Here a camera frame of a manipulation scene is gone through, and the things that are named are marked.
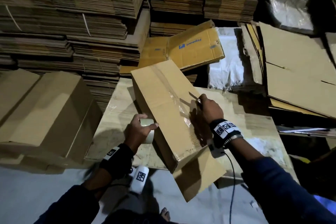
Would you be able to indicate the white plastic sack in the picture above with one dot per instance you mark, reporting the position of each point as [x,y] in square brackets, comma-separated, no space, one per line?
[228,58]

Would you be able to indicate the stacks of flat cardboard bundles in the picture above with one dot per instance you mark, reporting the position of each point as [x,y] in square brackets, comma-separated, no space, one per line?
[57,27]

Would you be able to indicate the person's right forearm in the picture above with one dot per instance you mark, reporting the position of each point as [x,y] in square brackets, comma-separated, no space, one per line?
[283,189]

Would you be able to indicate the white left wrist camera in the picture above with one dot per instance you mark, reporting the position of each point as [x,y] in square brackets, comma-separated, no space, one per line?
[139,178]

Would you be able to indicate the clear tape roll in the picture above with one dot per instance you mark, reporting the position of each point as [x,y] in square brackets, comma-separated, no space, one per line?
[148,131]

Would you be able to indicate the small metal cutter blade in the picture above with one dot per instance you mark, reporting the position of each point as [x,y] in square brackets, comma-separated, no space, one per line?
[194,97]

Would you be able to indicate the person's bare foot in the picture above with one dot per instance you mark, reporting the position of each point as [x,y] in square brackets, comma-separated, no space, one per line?
[165,213]

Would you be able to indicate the clear plastic sheet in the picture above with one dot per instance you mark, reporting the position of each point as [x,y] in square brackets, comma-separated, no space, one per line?
[290,11]

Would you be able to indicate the yellow carton with blue print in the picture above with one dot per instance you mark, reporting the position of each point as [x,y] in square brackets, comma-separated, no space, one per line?
[197,45]

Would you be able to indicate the plywood work board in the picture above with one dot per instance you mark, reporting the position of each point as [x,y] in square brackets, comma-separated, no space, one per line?
[262,126]

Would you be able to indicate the black right wrist band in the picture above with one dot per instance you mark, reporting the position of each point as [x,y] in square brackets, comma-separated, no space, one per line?
[225,132]

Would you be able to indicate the person's left forearm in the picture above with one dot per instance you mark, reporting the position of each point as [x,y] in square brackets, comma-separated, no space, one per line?
[73,200]

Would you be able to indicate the person's trouser leg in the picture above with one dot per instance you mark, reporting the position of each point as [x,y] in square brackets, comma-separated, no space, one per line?
[131,205]

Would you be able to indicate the person's right hand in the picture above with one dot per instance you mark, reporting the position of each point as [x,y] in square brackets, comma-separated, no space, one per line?
[209,110]

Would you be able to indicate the person's left hand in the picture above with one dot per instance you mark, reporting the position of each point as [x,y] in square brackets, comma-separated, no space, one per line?
[137,134]

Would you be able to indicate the pile of brown cartons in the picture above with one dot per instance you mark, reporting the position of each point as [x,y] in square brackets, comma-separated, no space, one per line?
[299,69]

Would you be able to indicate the blue glowing device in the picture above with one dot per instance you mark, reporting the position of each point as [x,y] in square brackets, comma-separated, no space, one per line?
[326,203]

